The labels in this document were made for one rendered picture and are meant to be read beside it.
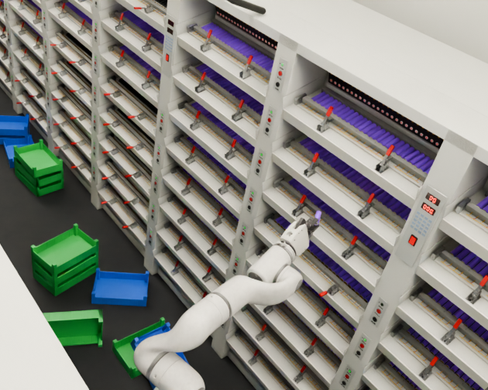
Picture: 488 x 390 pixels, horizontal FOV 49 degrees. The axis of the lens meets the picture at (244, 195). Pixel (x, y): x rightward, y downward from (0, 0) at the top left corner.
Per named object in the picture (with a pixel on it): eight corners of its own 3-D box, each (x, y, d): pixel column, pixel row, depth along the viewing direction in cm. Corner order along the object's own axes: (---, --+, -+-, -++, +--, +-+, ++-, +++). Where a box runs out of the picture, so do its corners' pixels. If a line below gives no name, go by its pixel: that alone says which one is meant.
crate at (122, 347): (132, 379, 262) (132, 369, 258) (111, 350, 274) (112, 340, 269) (182, 352, 280) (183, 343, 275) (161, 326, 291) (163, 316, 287)
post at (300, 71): (221, 358, 281) (298, 42, 180) (211, 346, 286) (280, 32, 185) (249, 342, 293) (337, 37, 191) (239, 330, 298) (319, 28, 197)
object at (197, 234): (227, 281, 258) (225, 264, 248) (160, 210, 292) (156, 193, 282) (259, 258, 266) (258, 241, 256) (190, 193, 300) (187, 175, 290)
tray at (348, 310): (357, 330, 197) (360, 316, 190) (253, 234, 231) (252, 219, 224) (393, 299, 205) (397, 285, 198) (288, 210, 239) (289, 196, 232)
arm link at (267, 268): (294, 255, 168) (271, 241, 172) (269, 282, 161) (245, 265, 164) (291, 271, 174) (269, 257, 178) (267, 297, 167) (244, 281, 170)
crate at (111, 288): (91, 303, 295) (91, 293, 291) (96, 277, 311) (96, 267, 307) (146, 306, 300) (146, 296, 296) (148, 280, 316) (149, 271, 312)
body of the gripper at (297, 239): (273, 236, 174) (293, 217, 181) (277, 260, 180) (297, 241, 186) (291, 243, 170) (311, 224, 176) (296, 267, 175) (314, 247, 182)
